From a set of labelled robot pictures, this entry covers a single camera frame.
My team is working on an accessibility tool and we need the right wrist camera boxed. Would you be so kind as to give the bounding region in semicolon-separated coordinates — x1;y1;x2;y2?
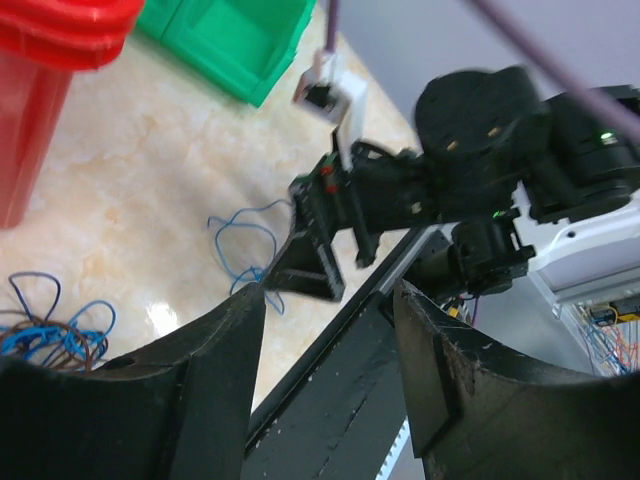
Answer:
293;50;368;171

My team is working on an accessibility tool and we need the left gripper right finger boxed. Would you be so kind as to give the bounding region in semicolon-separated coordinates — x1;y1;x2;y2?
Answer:
393;280;639;479

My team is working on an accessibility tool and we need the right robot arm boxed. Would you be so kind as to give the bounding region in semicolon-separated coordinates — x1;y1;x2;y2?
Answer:
262;66;639;301

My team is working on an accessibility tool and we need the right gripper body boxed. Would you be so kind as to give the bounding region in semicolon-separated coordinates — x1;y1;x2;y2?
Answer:
319;140;440;268

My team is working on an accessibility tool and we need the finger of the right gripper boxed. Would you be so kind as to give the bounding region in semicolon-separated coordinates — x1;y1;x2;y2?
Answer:
261;175;345;302

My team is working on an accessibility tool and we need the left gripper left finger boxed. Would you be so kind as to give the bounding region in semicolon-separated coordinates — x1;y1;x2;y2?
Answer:
1;283;266;479

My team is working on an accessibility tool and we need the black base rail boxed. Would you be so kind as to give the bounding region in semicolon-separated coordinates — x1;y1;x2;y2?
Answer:
241;228;448;479

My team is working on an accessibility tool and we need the green compartment tray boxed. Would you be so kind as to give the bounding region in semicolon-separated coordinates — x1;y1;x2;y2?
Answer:
136;0;315;107

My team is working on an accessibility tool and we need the blue wire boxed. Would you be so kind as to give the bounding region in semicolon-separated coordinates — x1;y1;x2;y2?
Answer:
0;271;117;374
207;198;296;316

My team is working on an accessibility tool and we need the red plastic shopping basket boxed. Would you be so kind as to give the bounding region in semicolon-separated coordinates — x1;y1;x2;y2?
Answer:
1;0;144;228

